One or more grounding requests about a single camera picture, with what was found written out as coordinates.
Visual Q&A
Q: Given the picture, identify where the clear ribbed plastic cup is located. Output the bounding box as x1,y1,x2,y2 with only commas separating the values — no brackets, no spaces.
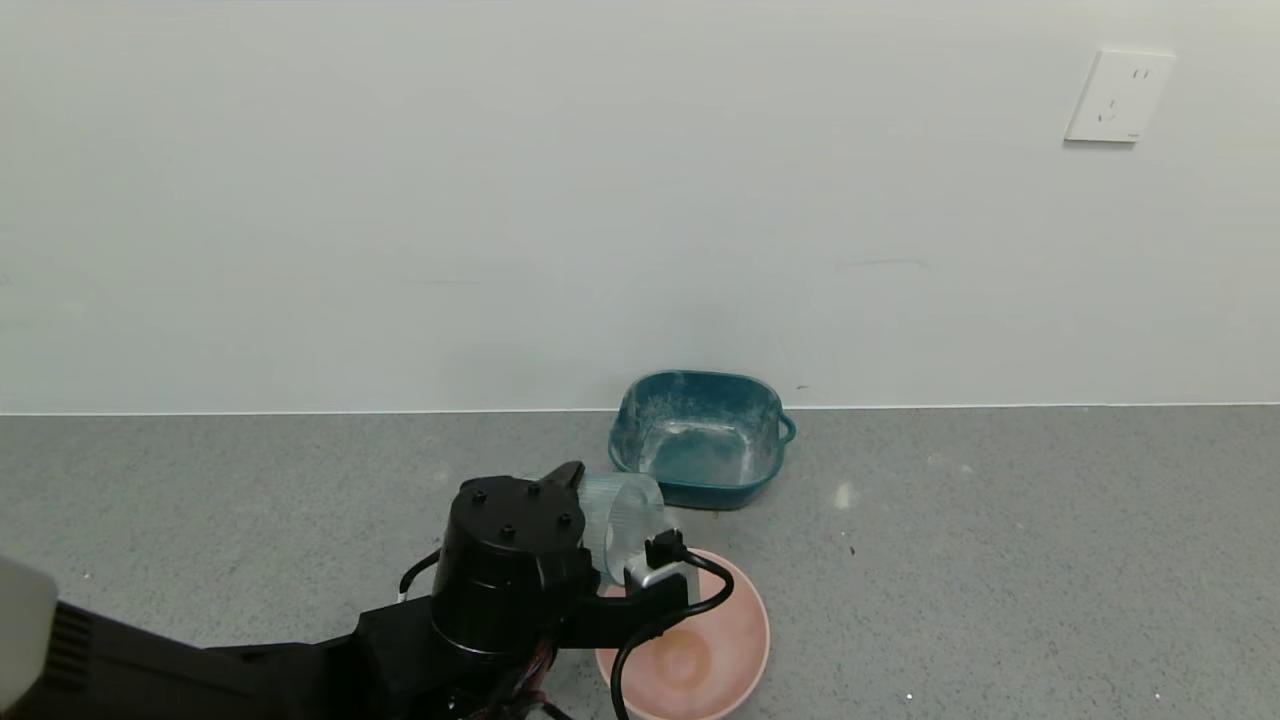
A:
578,473,669,591

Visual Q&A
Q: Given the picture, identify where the teal square plastic tray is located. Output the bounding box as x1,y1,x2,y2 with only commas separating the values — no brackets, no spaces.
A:
608,370,798,512

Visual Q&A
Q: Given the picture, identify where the pink round bowl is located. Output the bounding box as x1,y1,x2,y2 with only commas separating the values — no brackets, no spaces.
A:
597,548,772,720

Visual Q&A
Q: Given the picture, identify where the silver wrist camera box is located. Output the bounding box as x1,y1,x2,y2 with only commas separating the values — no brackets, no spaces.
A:
624,558,693,593

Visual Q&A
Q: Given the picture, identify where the white wall power outlet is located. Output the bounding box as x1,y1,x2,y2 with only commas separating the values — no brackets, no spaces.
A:
1064,48,1177,144

